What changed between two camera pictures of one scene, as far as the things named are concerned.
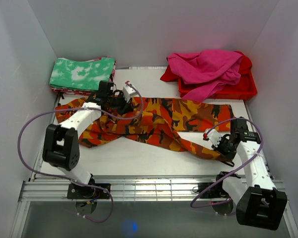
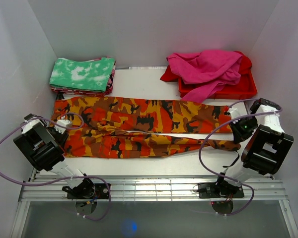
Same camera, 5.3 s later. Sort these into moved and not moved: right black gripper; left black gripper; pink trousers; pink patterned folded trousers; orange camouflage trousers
Moved: right black gripper; left black gripper; orange camouflage trousers
Not moved: pink patterned folded trousers; pink trousers
